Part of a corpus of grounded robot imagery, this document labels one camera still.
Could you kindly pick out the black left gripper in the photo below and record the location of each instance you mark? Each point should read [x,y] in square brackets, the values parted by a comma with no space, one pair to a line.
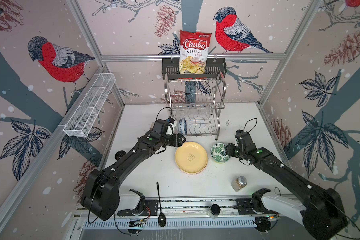
[177,140]

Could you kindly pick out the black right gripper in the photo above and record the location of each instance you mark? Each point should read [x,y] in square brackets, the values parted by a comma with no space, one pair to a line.
[228,149]

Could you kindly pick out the green leaf pattern bowl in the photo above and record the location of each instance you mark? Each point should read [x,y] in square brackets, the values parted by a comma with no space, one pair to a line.
[218,152]

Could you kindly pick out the yellow cream plate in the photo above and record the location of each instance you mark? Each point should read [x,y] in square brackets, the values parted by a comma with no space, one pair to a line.
[191,158]

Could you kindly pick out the blue floral white bowl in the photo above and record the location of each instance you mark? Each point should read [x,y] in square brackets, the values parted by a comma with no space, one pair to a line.
[182,126]

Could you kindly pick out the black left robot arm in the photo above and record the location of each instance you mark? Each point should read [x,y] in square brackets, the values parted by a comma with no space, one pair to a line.
[101,193]

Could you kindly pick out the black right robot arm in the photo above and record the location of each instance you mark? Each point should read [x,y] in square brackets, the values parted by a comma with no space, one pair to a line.
[320,211]

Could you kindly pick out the chrome two-tier dish rack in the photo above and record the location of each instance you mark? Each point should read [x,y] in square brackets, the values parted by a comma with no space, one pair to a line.
[198,100]

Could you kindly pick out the silver lid spice jar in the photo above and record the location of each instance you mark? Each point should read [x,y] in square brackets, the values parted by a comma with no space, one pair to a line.
[239,183]

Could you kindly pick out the black lid spice jar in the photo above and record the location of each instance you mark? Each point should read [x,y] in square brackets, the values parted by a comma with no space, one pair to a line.
[119,155]

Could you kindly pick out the black spoon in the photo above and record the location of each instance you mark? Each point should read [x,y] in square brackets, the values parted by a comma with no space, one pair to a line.
[162,221]

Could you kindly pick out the red cassava chips bag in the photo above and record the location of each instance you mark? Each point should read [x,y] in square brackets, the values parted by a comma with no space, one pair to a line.
[194,46]

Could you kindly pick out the black lid jar on rail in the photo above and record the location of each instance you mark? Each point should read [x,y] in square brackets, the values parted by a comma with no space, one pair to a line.
[214,211]

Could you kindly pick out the black wall shelf basket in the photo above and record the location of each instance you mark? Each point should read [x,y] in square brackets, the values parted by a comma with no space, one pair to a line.
[209,69]

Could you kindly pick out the white wire mesh basket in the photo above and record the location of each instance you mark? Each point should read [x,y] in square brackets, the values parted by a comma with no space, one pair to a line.
[86,113]

